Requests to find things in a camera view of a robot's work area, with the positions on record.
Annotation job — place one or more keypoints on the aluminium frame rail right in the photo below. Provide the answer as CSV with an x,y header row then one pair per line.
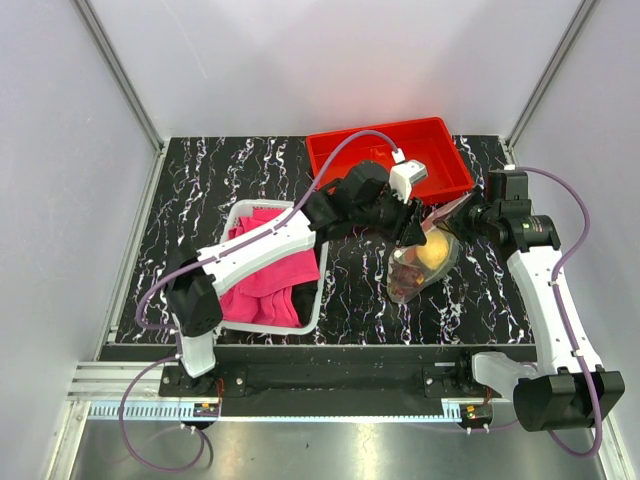
x,y
569,38

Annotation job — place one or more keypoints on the aluminium frame rail left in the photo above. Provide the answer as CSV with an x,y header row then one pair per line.
x,y
97,32

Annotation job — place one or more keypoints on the white perforated plastic basket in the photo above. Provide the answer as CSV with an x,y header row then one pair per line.
x,y
245,208

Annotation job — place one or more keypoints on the black cloth in basket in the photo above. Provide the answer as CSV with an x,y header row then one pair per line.
x,y
303,299

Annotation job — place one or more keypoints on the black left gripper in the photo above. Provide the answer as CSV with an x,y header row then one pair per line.
x,y
412,233

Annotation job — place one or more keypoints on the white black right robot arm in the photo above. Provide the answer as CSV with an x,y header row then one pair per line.
x,y
569,387

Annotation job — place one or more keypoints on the red fake food piece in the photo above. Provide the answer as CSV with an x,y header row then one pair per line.
x,y
407,275

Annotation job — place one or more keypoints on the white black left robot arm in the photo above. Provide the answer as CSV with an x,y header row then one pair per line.
x,y
370,196

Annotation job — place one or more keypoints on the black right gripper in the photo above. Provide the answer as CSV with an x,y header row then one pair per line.
x,y
455,221

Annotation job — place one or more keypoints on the pink cloth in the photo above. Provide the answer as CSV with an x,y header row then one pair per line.
x,y
264,297

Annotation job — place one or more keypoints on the clear zip top bag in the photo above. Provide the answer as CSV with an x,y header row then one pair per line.
x,y
438,220

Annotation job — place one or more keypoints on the yellow fake fruit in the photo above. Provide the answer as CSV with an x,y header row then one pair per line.
x,y
436,250

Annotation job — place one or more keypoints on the aluminium frame rail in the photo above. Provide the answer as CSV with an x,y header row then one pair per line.
x,y
569,38
97,32

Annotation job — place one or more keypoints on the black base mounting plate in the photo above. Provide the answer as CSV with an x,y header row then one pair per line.
x,y
329,381

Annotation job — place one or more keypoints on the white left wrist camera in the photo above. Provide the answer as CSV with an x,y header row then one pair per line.
x,y
404,175

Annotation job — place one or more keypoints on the red plastic tray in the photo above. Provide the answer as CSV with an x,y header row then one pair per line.
x,y
426,140

